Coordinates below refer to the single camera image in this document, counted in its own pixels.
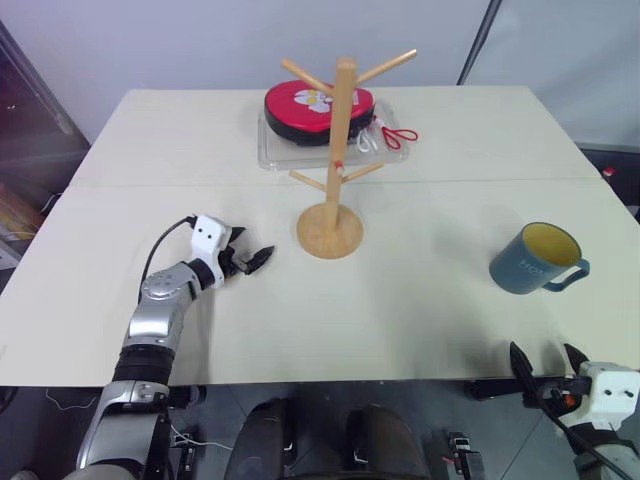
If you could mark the black table frame bracket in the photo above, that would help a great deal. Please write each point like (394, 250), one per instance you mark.
(487, 389)

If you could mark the dark equipment beside table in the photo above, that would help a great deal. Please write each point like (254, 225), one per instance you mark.
(620, 180)

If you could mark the black slanted pole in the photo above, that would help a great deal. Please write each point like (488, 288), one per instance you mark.
(477, 45)

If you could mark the red black pouch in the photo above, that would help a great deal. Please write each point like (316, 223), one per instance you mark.
(295, 111)

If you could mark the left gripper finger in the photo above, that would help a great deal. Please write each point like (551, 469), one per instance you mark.
(237, 233)
(261, 257)

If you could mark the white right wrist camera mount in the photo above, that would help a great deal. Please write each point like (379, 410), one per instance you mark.
(611, 392)

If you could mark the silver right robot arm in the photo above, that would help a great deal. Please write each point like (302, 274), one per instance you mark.
(610, 457)

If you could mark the dark rounded shape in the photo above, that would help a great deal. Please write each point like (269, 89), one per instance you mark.
(265, 440)

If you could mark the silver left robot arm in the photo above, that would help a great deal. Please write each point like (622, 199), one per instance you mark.
(150, 325)

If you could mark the red white marker tape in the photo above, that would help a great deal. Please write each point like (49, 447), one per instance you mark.
(340, 167)

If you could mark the clear plastic tray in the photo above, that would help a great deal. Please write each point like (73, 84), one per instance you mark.
(280, 156)

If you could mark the dark glass cabinet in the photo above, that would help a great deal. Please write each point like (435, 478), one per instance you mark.
(30, 140)

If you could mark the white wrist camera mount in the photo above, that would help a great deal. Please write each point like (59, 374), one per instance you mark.
(207, 238)
(611, 392)

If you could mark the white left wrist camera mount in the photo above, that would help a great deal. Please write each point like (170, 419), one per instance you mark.
(207, 238)

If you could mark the wooden mug tree stand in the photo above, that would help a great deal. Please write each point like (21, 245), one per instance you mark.
(338, 150)

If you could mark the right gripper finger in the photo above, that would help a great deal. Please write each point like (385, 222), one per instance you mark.
(575, 357)
(521, 364)

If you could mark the blue mug yellow inside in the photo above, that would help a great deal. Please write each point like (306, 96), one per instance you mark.
(520, 270)

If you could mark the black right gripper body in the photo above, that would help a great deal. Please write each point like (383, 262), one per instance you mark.
(557, 392)

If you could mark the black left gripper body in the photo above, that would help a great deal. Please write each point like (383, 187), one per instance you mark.
(231, 261)

